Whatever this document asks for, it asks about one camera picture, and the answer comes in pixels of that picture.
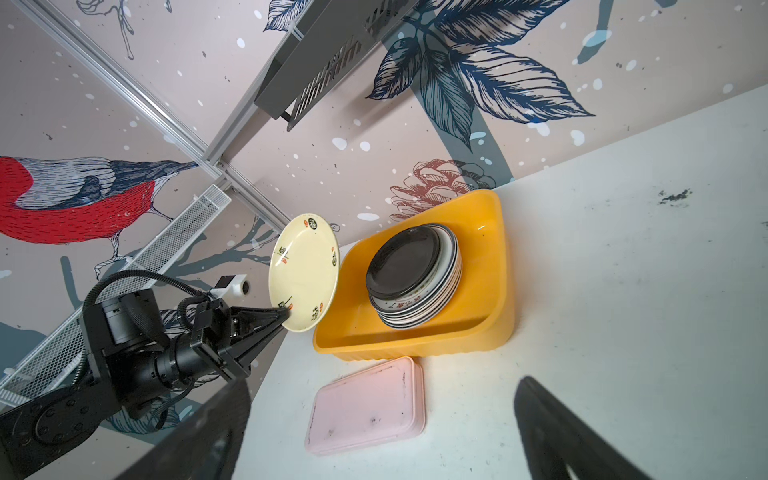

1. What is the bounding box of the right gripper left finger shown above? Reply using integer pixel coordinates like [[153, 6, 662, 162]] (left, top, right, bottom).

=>
[[119, 380, 251, 480]]

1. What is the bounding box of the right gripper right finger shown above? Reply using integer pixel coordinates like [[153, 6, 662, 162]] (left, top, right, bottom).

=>
[[514, 376, 649, 480]]

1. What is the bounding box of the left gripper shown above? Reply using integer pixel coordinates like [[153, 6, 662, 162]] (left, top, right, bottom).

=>
[[179, 298, 291, 382]]

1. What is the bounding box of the pale yellow plate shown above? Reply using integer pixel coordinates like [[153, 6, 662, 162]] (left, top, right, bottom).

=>
[[268, 213, 341, 333]]

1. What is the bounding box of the teal patterned plate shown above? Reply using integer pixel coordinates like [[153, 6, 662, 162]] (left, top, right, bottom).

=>
[[368, 224, 462, 313]]

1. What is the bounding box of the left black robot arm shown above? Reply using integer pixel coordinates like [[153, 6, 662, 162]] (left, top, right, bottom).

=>
[[1, 270, 290, 479]]

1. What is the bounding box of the yellow plastic bin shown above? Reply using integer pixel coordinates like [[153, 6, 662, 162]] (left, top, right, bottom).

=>
[[313, 190, 515, 361]]

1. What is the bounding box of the pink rectangular box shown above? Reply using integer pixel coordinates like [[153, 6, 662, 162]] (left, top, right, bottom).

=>
[[304, 356, 427, 456]]

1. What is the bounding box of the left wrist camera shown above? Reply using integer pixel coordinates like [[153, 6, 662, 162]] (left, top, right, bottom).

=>
[[209, 274, 250, 299]]

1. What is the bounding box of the white wire mesh shelf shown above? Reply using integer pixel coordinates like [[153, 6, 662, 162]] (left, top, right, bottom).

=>
[[0, 184, 233, 409]]

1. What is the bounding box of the black wall basket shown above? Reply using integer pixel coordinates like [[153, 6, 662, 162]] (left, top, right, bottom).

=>
[[254, 0, 416, 129]]

